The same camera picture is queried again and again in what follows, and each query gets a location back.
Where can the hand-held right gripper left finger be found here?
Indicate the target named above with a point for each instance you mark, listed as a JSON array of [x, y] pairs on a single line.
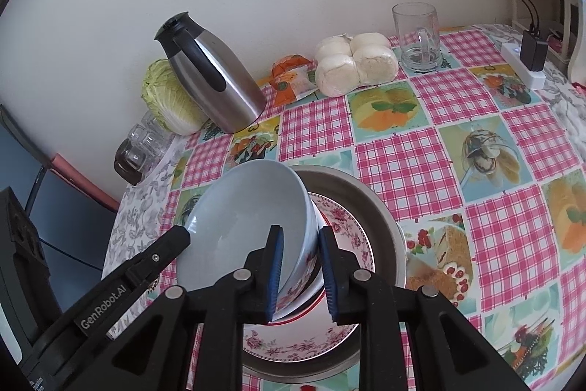
[[274, 272]]

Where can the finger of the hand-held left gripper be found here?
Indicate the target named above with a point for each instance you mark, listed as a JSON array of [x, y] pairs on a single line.
[[160, 253]]

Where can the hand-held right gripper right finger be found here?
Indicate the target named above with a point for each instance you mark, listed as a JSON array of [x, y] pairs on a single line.
[[327, 276]]

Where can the red rimmed strawberry bowl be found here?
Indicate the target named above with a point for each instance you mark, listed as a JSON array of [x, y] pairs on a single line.
[[306, 303]]

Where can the floral round plate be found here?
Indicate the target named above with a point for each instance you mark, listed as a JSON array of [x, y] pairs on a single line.
[[348, 235]]

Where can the light blue bowl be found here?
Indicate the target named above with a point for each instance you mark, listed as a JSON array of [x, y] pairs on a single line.
[[238, 226]]

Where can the round stainless steel pan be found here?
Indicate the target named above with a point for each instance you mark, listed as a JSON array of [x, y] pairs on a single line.
[[384, 235]]

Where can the clear glass cup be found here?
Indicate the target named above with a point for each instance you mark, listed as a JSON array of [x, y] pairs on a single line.
[[136, 134], [158, 134], [130, 164]]

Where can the dark blue chair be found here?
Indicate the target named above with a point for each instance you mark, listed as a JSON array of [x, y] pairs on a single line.
[[68, 217]]

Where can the pink red bar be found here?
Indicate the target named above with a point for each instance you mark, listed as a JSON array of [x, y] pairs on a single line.
[[87, 185]]

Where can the napa cabbage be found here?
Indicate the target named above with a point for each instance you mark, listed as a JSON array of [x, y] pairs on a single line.
[[169, 102]]

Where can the stainless steel thermos jug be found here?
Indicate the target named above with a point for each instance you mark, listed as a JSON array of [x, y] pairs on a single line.
[[219, 93]]

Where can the orange snack packet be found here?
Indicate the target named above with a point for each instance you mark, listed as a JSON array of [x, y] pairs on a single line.
[[295, 86], [290, 63]]

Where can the bag of steamed buns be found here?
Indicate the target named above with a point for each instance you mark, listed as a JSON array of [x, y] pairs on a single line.
[[357, 63]]

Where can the clear glass mug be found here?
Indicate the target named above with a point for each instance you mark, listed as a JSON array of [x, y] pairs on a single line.
[[416, 38]]

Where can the white power strip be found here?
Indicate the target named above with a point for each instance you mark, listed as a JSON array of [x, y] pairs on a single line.
[[531, 77]]

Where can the black charger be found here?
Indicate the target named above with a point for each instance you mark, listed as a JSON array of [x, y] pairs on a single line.
[[533, 49]]

